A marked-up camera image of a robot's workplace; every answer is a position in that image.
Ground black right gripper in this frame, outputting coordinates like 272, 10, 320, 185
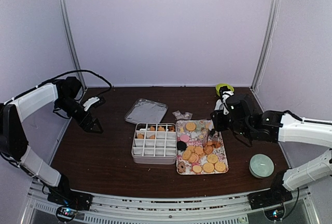
211, 109, 252, 138

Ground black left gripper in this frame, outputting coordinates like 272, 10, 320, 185
56, 96, 103, 133

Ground silver serving tongs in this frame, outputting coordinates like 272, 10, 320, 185
204, 128, 219, 148

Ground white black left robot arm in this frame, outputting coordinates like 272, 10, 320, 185
1, 70, 119, 211

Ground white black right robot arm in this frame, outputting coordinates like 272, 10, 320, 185
211, 110, 331, 209

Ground pale green ceramic bowl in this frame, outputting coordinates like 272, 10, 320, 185
249, 154, 274, 179

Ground lime green bowl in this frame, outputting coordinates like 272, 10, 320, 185
215, 83, 234, 96

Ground silver tin lid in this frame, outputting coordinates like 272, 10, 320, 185
124, 99, 168, 124

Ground floral rectangular tray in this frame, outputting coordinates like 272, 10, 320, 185
175, 120, 229, 176

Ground round tan perforated biscuit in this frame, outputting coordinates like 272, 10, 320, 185
186, 122, 197, 132

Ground clear printed cookie wrappers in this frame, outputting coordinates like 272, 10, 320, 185
172, 111, 192, 120

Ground grey divided cookie tin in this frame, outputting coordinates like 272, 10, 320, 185
131, 123, 177, 165

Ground pink sandwich cookie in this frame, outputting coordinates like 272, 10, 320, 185
179, 134, 190, 143

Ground black sandwich cookie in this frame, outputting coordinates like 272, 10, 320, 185
176, 141, 187, 151

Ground flower shaped brown cookie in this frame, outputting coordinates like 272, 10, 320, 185
177, 162, 186, 173

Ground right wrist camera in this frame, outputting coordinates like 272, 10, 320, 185
225, 94, 255, 124

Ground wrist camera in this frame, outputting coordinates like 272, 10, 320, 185
225, 94, 255, 124
83, 96, 106, 111

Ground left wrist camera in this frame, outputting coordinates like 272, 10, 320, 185
83, 96, 106, 111

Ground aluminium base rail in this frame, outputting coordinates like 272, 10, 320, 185
20, 181, 320, 223

